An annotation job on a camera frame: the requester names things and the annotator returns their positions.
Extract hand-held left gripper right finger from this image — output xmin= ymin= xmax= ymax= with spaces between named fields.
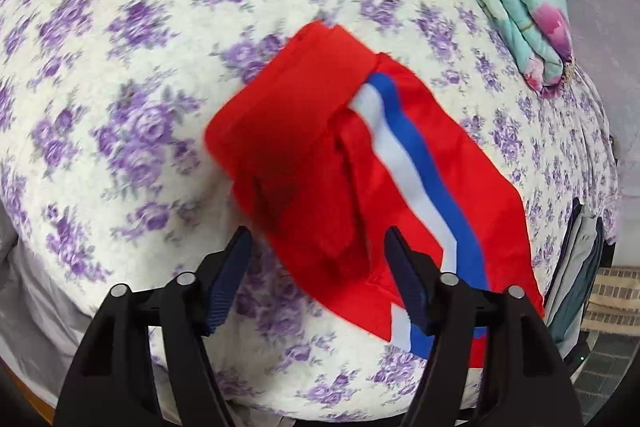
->
xmin=384 ymin=227 xmax=583 ymax=427

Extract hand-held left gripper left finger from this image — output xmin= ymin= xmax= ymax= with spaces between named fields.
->
xmin=54 ymin=226 xmax=253 ymax=427

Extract red pants with blue-white stripe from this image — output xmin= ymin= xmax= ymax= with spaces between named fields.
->
xmin=204 ymin=21 xmax=546 ymax=370

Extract dark navy pants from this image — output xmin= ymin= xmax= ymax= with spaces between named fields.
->
xmin=542 ymin=197 xmax=583 ymax=318

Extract dark teal pants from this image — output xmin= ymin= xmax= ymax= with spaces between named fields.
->
xmin=555 ymin=232 xmax=607 ymax=354

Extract grey pants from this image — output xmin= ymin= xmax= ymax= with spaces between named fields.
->
xmin=547 ymin=214 xmax=601 ymax=328

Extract grey cloth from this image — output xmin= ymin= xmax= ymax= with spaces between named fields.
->
xmin=0 ymin=242 xmax=76 ymax=390

